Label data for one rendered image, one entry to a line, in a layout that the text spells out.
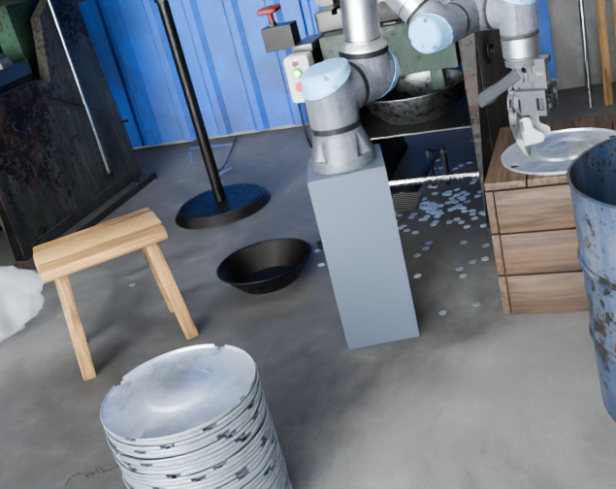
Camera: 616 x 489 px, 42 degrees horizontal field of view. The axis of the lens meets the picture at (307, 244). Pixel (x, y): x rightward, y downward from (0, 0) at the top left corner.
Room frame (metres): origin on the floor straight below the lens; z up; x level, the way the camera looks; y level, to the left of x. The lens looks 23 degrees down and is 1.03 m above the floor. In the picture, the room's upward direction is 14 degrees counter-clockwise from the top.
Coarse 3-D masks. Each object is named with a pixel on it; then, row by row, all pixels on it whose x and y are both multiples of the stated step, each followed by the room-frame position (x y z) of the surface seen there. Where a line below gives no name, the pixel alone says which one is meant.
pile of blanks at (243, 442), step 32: (256, 384) 1.23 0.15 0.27; (224, 416) 1.16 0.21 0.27; (256, 416) 1.22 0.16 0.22; (128, 448) 1.16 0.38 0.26; (160, 448) 1.13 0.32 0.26; (192, 448) 1.13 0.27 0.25; (224, 448) 1.14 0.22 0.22; (256, 448) 1.18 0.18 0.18; (128, 480) 1.19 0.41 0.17; (160, 480) 1.13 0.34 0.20; (192, 480) 1.13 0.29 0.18; (224, 480) 1.14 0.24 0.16; (256, 480) 1.17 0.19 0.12; (288, 480) 1.26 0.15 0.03
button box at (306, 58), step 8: (288, 56) 2.34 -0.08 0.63; (296, 56) 2.32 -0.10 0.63; (304, 56) 2.31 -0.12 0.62; (288, 64) 2.33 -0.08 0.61; (304, 64) 2.31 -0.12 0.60; (312, 64) 2.33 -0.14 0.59; (288, 72) 2.33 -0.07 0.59; (288, 80) 2.33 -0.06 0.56; (296, 80) 2.32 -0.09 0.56; (296, 96) 2.33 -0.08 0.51; (304, 128) 2.36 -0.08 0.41
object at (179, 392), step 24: (168, 360) 1.39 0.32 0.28; (192, 360) 1.37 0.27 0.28; (216, 360) 1.34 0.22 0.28; (240, 360) 1.32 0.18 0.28; (144, 384) 1.32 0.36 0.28; (168, 384) 1.29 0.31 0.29; (192, 384) 1.27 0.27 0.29; (216, 384) 1.26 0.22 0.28; (240, 384) 1.24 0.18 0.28; (120, 408) 1.26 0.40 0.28; (144, 408) 1.24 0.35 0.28; (168, 408) 1.21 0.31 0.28; (192, 408) 1.20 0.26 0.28; (216, 408) 1.18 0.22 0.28; (120, 432) 1.18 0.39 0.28; (144, 432) 1.17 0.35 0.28; (168, 432) 1.15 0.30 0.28; (192, 432) 1.13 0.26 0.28
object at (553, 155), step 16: (576, 128) 1.89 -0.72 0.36; (592, 128) 1.87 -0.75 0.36; (544, 144) 1.86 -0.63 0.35; (560, 144) 1.81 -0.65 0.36; (576, 144) 1.79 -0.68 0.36; (592, 144) 1.78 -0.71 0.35; (512, 160) 1.80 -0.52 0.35; (528, 160) 1.77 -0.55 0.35; (544, 160) 1.75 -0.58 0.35; (560, 160) 1.72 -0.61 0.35
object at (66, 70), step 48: (0, 0) 2.96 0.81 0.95; (48, 0) 3.46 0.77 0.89; (0, 48) 3.68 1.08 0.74; (48, 48) 3.39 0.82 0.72; (0, 96) 3.08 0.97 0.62; (48, 96) 3.30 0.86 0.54; (96, 96) 3.57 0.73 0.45; (0, 144) 3.00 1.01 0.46; (48, 144) 3.22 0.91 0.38; (96, 144) 3.48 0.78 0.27; (0, 192) 2.91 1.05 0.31; (48, 192) 3.13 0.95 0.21; (96, 192) 3.38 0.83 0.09; (48, 240) 3.03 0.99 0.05
